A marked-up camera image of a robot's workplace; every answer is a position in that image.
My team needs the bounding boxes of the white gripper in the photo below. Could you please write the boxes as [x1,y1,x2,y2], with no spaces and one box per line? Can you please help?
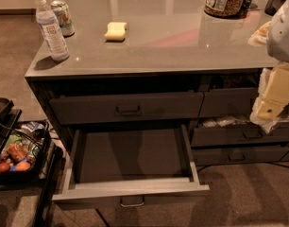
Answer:
[249,62,289,133]

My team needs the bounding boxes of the drawer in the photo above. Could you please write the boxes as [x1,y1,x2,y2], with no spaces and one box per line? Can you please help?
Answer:
[193,145,289,166]
[191,123,289,147]
[50,91,203,125]
[199,87,258,118]
[53,125,210,209]

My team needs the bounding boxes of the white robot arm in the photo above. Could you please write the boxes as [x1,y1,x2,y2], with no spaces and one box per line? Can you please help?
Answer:
[249,0,289,133]

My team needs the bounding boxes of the white plastic bags in drawer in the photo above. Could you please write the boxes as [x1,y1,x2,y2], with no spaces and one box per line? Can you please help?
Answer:
[201,115,249,128]

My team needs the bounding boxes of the grey drawer cabinet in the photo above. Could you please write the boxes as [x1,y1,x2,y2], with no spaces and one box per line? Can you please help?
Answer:
[25,0,289,212]

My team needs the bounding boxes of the yellow sponge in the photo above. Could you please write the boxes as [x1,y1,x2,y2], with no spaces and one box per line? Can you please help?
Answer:
[104,22,128,42]

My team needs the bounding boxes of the green soda can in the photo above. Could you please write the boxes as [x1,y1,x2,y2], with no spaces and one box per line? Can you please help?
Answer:
[51,0,75,37]

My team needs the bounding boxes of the clear plastic water bottle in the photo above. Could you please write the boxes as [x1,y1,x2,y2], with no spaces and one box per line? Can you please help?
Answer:
[34,0,69,61]

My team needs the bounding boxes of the black cart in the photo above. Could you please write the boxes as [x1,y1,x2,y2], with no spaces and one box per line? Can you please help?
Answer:
[0,97,62,227]

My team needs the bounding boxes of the black bin of snacks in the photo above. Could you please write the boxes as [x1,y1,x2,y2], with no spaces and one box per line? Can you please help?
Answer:
[0,121,50,184]

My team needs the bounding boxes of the black cable on floor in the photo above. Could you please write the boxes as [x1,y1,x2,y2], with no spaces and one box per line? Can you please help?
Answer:
[94,207,111,227]

